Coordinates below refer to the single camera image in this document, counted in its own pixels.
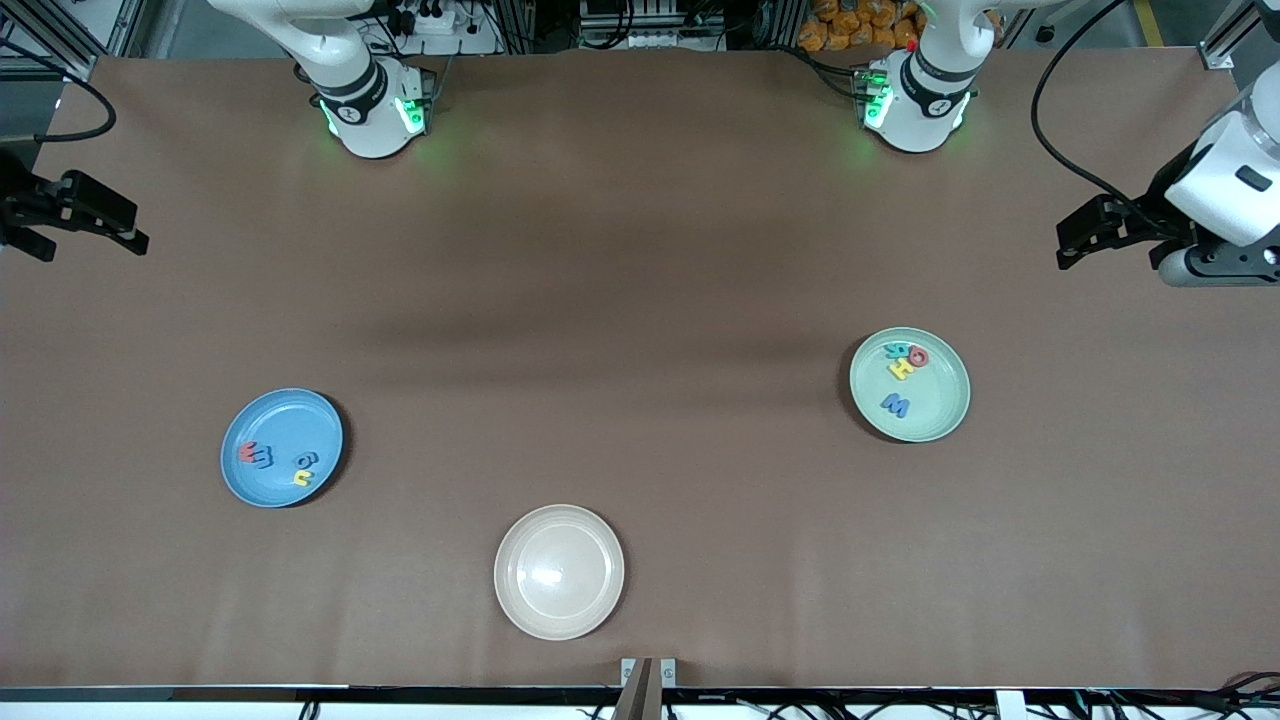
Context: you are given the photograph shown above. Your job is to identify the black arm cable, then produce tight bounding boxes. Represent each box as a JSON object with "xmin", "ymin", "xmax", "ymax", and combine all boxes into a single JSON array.
[
  {"xmin": 0, "ymin": 38, "xmax": 118, "ymax": 143},
  {"xmin": 1030, "ymin": 0, "xmax": 1196, "ymax": 239}
]

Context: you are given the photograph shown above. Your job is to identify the aluminium frame post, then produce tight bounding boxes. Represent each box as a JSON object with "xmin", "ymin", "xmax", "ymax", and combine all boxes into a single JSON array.
[
  {"xmin": 1200, "ymin": 0, "xmax": 1271, "ymax": 71},
  {"xmin": 0, "ymin": 0, "xmax": 151, "ymax": 83}
]

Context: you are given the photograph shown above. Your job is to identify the beige plate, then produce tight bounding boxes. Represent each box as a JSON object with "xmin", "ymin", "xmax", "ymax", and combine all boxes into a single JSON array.
[{"xmin": 493, "ymin": 504, "xmax": 626, "ymax": 642}]

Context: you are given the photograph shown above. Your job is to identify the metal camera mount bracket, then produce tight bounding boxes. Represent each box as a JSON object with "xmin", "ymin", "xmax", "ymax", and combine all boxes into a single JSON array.
[{"xmin": 620, "ymin": 657, "xmax": 678, "ymax": 720}]

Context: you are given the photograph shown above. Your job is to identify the green plate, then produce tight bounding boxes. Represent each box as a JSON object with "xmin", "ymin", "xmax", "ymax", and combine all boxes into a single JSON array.
[{"xmin": 849, "ymin": 327, "xmax": 972, "ymax": 444}]

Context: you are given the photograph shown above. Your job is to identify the orange snack bags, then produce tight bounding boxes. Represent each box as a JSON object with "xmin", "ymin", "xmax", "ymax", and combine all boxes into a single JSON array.
[{"xmin": 797, "ymin": 0, "xmax": 921, "ymax": 53}]

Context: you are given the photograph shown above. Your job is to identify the blue plate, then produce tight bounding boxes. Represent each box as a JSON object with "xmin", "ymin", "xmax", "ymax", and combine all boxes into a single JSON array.
[{"xmin": 220, "ymin": 388, "xmax": 345, "ymax": 509}]

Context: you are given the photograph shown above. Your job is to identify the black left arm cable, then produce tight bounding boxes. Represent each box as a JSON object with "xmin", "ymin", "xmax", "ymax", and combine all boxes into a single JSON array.
[{"xmin": 1030, "ymin": 0, "xmax": 1196, "ymax": 239}]

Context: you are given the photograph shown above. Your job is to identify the long white power strip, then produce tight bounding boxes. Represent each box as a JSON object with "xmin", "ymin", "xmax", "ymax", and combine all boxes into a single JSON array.
[{"xmin": 598, "ymin": 28, "xmax": 725, "ymax": 51}]

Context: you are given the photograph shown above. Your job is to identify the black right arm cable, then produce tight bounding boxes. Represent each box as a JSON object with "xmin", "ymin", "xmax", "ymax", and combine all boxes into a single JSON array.
[{"xmin": 0, "ymin": 38, "xmax": 118, "ymax": 143}]

